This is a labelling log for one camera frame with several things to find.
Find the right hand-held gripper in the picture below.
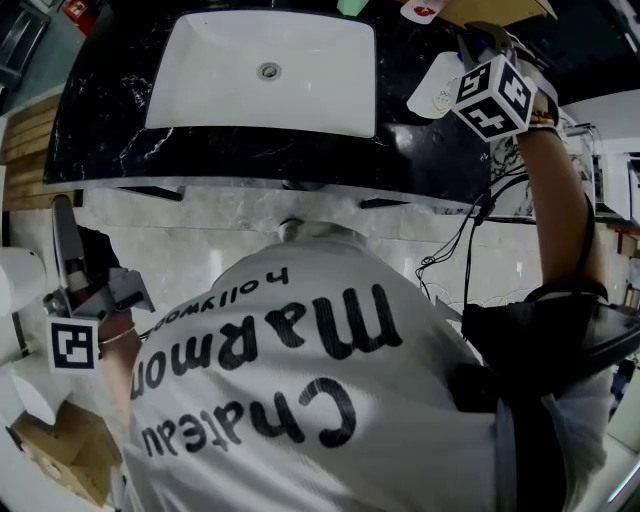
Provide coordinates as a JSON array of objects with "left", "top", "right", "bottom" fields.
[{"left": 452, "top": 19, "right": 560, "bottom": 143}]

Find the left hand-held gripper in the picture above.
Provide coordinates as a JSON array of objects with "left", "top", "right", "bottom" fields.
[{"left": 42, "top": 193, "right": 157, "bottom": 375}]

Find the white pump bottle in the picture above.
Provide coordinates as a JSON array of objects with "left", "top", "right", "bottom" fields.
[{"left": 405, "top": 48, "right": 470, "bottom": 121}]

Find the person's right forearm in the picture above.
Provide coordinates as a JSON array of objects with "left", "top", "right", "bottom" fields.
[{"left": 513, "top": 123, "right": 610, "bottom": 301}]

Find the person's left forearm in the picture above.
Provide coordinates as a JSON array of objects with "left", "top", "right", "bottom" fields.
[{"left": 96, "top": 308, "right": 145, "bottom": 441}]

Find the large cardboard box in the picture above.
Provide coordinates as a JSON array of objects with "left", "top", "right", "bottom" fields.
[{"left": 394, "top": 0, "right": 560, "bottom": 27}]

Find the black plastic cabinet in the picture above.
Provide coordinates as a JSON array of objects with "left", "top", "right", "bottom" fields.
[{"left": 504, "top": 0, "right": 640, "bottom": 109}]

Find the wooden slat pallet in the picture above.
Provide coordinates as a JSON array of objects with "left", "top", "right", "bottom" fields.
[{"left": 0, "top": 93, "right": 85, "bottom": 212}]

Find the white marble sink block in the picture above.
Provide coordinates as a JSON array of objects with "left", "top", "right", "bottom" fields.
[{"left": 491, "top": 112, "right": 604, "bottom": 224}]

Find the black marble vanity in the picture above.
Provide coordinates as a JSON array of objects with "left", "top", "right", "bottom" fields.
[{"left": 41, "top": 0, "right": 495, "bottom": 207}]

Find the small cardboard box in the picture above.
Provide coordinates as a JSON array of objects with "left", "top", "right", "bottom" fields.
[{"left": 5, "top": 398, "right": 125, "bottom": 507}]

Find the white rectangular sink basin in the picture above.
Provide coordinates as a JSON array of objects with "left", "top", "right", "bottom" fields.
[{"left": 143, "top": 9, "right": 378, "bottom": 140}]

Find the red fire extinguisher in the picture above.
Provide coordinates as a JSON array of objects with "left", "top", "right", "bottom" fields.
[{"left": 61, "top": 0, "right": 100, "bottom": 36}]

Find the person's white printed t-shirt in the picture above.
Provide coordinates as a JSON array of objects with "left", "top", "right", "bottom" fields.
[{"left": 121, "top": 222, "right": 617, "bottom": 512}]

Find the black body harness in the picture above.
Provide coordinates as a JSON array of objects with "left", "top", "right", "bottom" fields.
[{"left": 452, "top": 362, "right": 607, "bottom": 512}]

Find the thin metal bracelet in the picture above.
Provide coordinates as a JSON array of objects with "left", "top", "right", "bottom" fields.
[{"left": 97, "top": 324, "right": 138, "bottom": 347}]

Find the brown beaded bracelet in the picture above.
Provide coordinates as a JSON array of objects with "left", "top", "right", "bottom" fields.
[{"left": 528, "top": 110, "right": 560, "bottom": 133}]

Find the black cable bundle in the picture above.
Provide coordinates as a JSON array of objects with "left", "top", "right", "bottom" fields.
[{"left": 414, "top": 167, "right": 532, "bottom": 314}]

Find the gray shoulder strap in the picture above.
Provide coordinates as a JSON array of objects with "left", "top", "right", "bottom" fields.
[{"left": 493, "top": 399, "right": 519, "bottom": 512}]

